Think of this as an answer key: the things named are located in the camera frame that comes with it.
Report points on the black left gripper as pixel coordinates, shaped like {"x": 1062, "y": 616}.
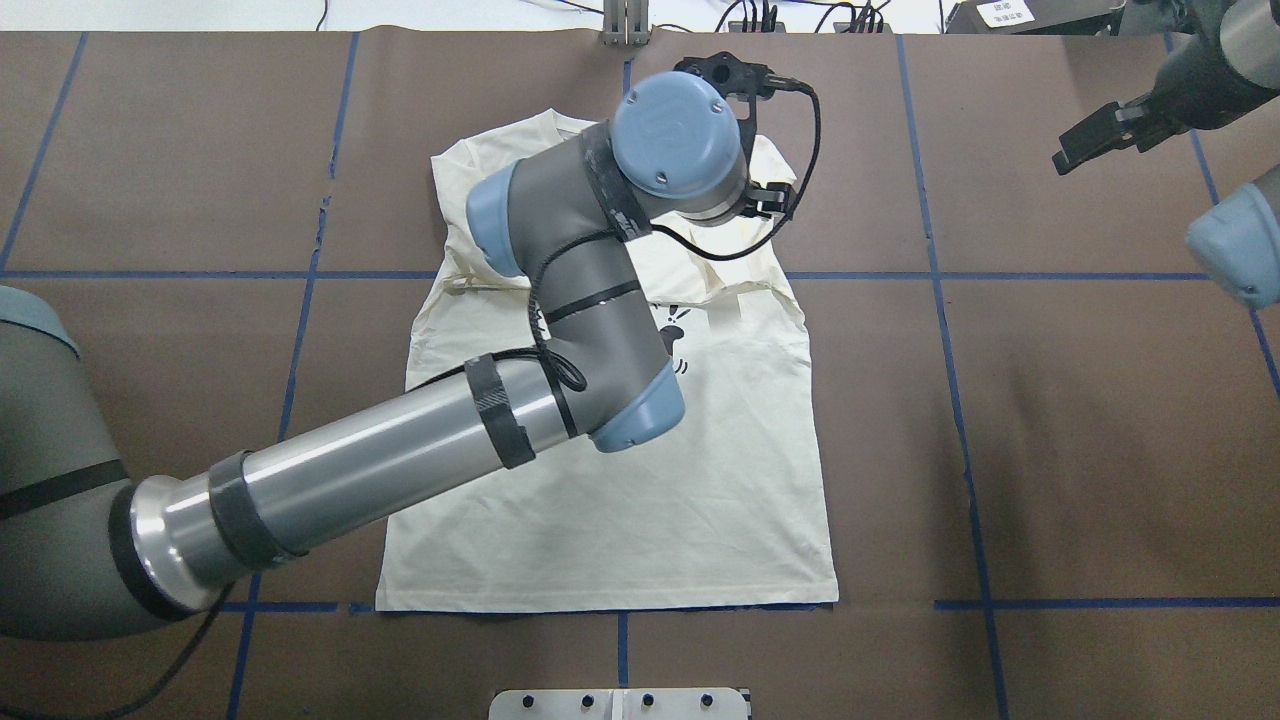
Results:
{"x": 768, "y": 201}

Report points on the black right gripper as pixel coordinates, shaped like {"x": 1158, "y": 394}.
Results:
{"x": 1168, "y": 104}

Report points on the cream long sleeve cat shirt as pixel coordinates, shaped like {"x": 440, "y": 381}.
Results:
{"x": 726, "y": 510}

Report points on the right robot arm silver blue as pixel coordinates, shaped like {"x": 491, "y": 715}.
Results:
{"x": 1224, "y": 67}

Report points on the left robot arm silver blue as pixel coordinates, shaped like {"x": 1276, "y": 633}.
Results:
{"x": 90, "y": 553}

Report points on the black box with white label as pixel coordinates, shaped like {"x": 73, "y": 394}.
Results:
{"x": 1052, "y": 18}

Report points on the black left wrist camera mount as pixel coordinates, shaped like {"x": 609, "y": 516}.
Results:
{"x": 743, "y": 81}

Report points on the aluminium frame post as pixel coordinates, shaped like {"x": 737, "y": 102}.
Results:
{"x": 626, "y": 23}

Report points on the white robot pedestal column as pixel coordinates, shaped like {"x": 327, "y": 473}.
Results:
{"x": 623, "y": 703}

